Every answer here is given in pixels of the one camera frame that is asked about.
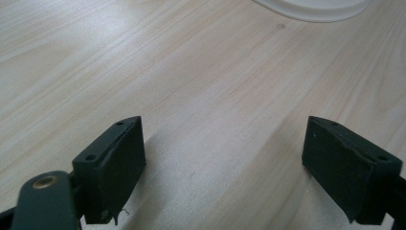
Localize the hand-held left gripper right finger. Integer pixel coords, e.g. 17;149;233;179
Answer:
301;115;403;226

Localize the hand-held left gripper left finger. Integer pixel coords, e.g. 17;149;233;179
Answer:
72;115;147;226

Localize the white plate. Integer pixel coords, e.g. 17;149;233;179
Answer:
252;0;372;23

